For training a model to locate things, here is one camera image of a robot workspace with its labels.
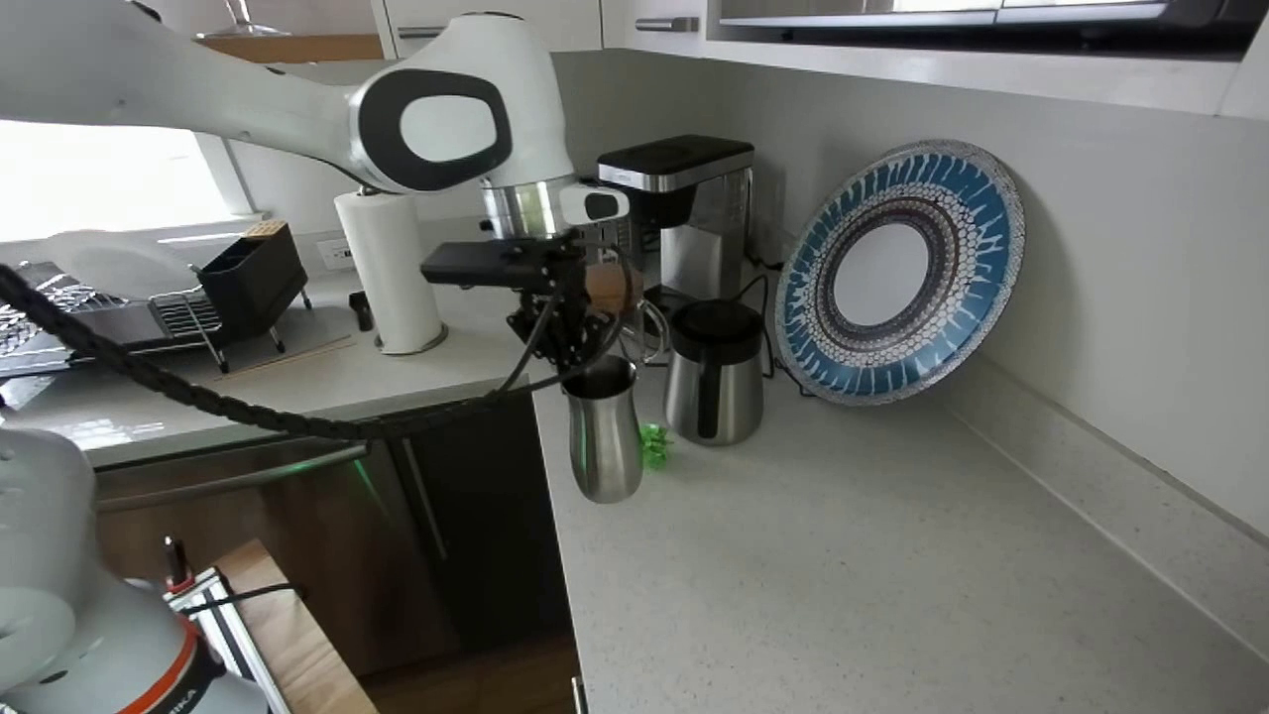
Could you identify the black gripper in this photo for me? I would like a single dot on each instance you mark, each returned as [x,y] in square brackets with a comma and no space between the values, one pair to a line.
[571,300]

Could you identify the metallic steel cup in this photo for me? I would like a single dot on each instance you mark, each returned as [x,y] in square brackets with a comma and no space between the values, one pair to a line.
[604,430]

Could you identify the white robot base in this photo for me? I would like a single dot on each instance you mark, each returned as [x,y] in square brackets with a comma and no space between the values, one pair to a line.
[78,635]

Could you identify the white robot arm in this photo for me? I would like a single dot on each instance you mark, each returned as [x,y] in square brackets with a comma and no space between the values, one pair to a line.
[456,152]

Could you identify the small green plastic object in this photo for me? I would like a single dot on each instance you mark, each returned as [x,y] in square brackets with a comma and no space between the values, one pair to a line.
[655,447]

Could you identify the steel coffee carafe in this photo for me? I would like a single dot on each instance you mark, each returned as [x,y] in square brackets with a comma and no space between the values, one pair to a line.
[713,378]

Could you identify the black steel coffee maker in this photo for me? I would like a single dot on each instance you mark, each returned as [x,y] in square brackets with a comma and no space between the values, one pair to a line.
[692,208]

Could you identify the white paper towel roll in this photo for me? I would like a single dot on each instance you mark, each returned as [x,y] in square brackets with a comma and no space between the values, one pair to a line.
[384,255]

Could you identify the blue white decorative plate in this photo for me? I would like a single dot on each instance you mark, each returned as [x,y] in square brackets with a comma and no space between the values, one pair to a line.
[901,275]

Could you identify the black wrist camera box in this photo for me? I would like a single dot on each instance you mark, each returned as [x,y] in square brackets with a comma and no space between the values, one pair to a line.
[486,265]

